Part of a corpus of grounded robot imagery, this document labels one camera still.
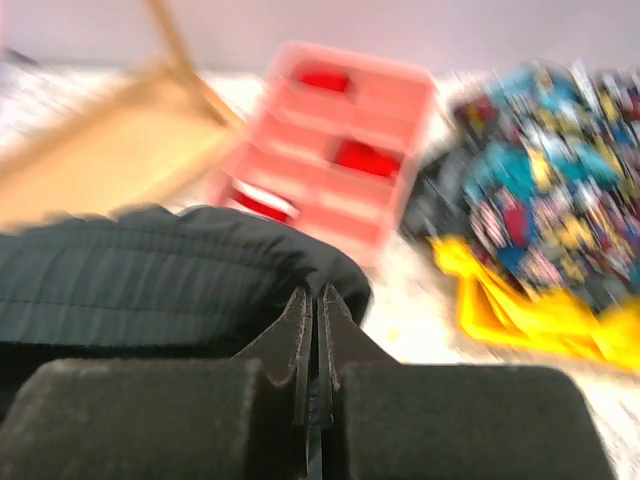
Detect wooden clothes rack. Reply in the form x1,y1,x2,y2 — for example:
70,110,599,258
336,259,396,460
1,1,244,230

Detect red sock middle compartment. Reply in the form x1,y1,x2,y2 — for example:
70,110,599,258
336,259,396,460
333,140,401,178

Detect yellow plastic tray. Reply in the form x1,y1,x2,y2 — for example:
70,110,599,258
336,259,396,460
431,236,639,373

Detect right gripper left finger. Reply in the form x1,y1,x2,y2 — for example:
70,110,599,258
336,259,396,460
1,290,312,479

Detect dark navy shorts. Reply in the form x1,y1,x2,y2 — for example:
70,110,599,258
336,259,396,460
1,206,372,412

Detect red sock top compartment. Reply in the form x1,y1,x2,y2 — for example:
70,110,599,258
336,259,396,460
292,64,352,94

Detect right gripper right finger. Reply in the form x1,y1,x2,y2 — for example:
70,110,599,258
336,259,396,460
319,286,614,479

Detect colourful comic print shorts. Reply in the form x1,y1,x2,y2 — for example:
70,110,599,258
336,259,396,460
402,59,640,314

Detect red sock compartment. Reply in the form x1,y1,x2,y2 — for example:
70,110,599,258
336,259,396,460
333,140,401,178
292,64,352,94

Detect red white striped sock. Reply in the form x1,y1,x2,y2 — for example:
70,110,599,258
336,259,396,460
228,180,299,224

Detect pink divided organizer box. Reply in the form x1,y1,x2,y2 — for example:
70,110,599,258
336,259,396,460
209,42,437,267

